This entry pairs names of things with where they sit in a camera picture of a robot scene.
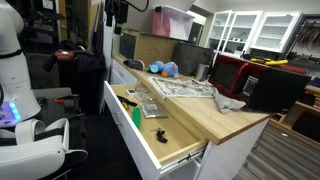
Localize yellow black pliers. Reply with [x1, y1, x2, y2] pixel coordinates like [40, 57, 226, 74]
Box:
[118, 96, 137, 110]

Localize dark grey fabric bin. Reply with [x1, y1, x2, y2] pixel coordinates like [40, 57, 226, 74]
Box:
[173, 42, 212, 76]

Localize grey crumpled rag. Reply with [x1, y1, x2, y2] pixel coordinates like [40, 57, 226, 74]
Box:
[214, 91, 246, 114]

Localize white small box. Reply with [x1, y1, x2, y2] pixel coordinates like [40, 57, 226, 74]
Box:
[126, 89, 136, 97]

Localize white wooden-top cabinet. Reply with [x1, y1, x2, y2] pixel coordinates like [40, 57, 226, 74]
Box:
[109, 53, 273, 180]

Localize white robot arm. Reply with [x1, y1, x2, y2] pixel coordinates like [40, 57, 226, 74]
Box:
[0, 0, 88, 180]

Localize clear plastic container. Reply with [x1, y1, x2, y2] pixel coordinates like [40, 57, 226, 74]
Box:
[135, 88, 155, 102]

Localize silver zip bag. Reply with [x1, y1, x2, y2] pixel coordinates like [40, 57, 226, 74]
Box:
[141, 102, 167, 118]

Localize grey sneaker shoe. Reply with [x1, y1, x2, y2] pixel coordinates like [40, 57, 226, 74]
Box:
[123, 59, 145, 71]

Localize white drawer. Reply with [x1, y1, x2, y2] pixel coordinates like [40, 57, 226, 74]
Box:
[104, 81, 207, 180]

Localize patterned white cloth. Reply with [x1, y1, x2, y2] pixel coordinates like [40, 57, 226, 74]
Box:
[148, 77, 217, 99]

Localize yellow power tool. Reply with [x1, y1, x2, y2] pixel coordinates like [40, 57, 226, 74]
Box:
[250, 58, 288, 66]

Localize metal cup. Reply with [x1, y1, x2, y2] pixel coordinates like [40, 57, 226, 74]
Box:
[195, 64, 209, 81]

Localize white glass-door wall cabinet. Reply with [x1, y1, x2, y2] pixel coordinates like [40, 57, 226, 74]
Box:
[205, 10, 302, 55]

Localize black small clip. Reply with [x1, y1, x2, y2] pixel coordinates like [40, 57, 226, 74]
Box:
[156, 129, 168, 143]

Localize dark jacket on stand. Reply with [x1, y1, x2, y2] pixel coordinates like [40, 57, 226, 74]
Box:
[43, 40, 106, 78]

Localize pink clear storage bin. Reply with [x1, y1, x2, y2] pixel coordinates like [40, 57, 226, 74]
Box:
[152, 6, 194, 40]

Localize black cart with clamps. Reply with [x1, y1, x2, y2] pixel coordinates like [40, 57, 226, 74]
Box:
[34, 88, 85, 133]

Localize cardboard box with dark panel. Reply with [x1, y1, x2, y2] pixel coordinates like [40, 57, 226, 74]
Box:
[119, 29, 179, 65]

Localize red microwave oven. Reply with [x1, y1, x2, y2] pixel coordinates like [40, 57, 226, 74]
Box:
[209, 55, 311, 113]

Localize blue plush toy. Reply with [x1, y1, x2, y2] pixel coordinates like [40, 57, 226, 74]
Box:
[149, 61, 180, 79]

